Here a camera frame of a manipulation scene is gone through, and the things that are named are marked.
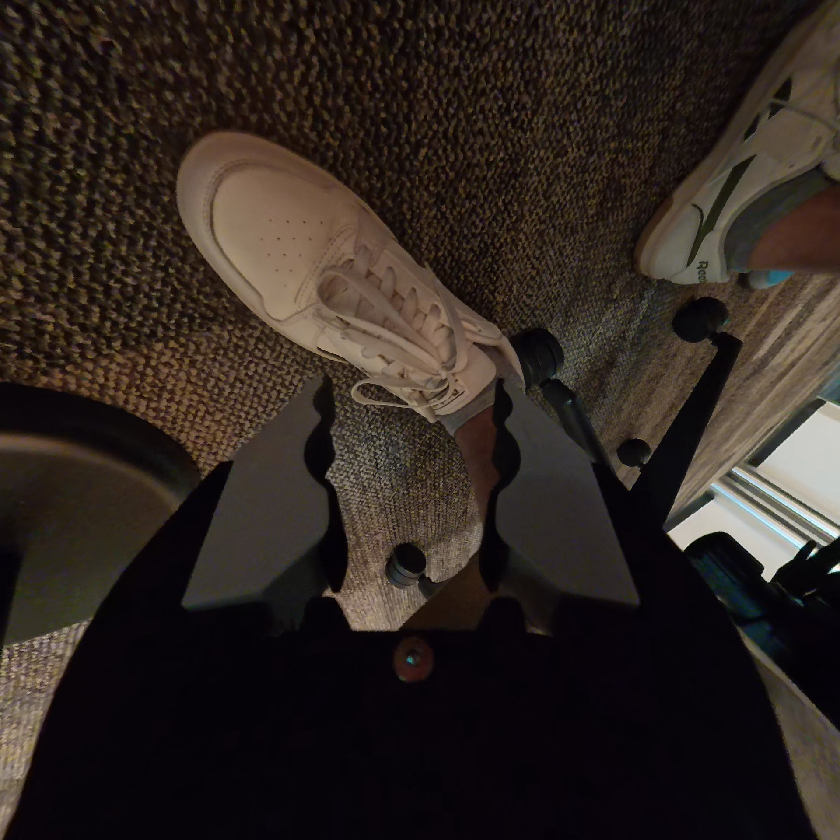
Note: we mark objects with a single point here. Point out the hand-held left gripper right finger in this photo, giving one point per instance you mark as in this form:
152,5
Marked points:
558,525

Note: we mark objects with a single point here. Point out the white metal frame rail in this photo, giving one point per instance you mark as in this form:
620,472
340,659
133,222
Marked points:
800,459

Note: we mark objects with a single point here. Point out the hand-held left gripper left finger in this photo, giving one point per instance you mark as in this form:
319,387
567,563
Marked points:
262,525

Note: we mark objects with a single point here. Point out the white sneaker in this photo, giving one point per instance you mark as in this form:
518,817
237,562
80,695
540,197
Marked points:
754,131
275,229

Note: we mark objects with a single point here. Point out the black gear bundle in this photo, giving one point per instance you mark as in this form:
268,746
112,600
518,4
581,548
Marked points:
728,577

